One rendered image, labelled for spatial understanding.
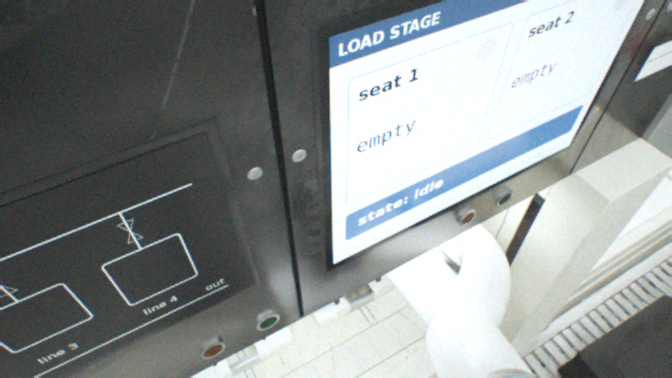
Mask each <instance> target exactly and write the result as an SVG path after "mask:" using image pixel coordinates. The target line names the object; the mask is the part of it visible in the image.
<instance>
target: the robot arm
mask: <svg viewBox="0 0 672 378"><path fill-rule="evenodd" d="M386 275H387V276H388V279H389V280H390V281H391V282H392V284H393V285H394V286H395V287H396V289H397V290H399V291H400V292H401V295H402V296H403V297H404V298H405V300H406V301H407V302H408V303H409V305H410V306H411V307H412V308H413V310H415V312H416V313H417V314H418V316H419V317H420V318H421V319H422V321H423V322H424V323H425V324H426V326H427V331H426V337H425V344H426V350H427V353H428V356H429V359H430V361H431V364H432V366H434V369H435V371H436V373H437V375H438V377H439V378H535V377H534V375H533V374H532V373H531V370H530V369H529V368H528V367H527V365H526V364H525V363H524V361H523V360H522V359H521V357H520V356H519V355H518V354H516V352H517V351H515V350H514V349H513V347H512V346H511V345H510V343H509V342H508V341H507V340H506V338H505V337H504V336H503V334H502V332H501V331H500V327H501V324H502V322H503V319H504V315H505V312H506V309H507V305H508V301H509V295H510V286H512V280H510V277H511V271H509V265H508V262H507V259H506V257H505V255H504V253H503V250H502V248H501V246H500V245H499V244H498V242H497V241H496V240H495V238H494V237H493V236H492V235H490V233H489V232H488V231H487V230H486V229H485V227H483V226H482V225H481V224H479V225H477V226H476V227H473V228H471V229H469V230H467V231H465V232H463V233H461V235H460V236H457V237H455V238H453V239H451V240H449V241H447V242H445V243H442V244H441V245H439V246H437V247H435V249H433V250H431V251H429V252H426V253H425V254H423V255H421V256H419V257H417V258H415V259H413V260H410V261H409V262H407V264H405V265H403V266H401V267H399V268H396V269H394V270H393V271H391V272H389V273H387V274H386Z"/></svg>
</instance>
